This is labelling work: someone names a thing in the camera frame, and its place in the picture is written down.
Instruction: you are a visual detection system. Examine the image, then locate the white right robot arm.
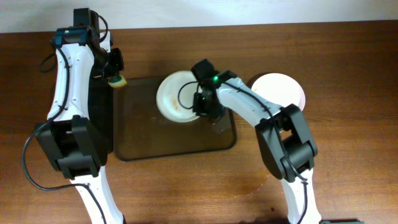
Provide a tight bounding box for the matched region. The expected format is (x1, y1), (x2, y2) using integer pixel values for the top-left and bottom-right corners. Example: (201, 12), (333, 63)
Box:
(193, 70), (322, 223)

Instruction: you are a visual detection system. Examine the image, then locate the green yellow sponge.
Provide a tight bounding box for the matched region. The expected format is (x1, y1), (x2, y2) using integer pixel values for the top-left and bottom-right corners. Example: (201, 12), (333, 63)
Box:
(108, 75), (127, 88)

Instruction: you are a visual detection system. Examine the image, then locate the white plate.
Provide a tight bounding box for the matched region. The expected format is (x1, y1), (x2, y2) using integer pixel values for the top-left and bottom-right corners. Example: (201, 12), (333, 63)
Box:
(156, 70), (199, 123)
(251, 73), (306, 111)

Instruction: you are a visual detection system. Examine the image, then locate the white plate back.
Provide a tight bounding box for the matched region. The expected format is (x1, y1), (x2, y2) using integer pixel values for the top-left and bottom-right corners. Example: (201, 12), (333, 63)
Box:
(156, 70), (199, 123)

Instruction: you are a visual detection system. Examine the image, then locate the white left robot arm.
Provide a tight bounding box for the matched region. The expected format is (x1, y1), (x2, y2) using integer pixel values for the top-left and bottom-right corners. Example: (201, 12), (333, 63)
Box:
(33, 26), (126, 223)

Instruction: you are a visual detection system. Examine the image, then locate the black tray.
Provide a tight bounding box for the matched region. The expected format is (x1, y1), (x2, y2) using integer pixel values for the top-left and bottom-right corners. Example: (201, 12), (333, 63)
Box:
(88, 79), (113, 154)

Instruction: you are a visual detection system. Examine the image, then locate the brown tray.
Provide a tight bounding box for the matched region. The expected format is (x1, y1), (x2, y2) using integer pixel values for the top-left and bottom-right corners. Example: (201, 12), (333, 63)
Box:
(113, 77), (237, 161)

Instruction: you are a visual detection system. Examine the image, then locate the white plate front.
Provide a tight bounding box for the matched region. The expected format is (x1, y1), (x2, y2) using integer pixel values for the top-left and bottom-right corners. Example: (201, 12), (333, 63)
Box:
(251, 73), (306, 111)

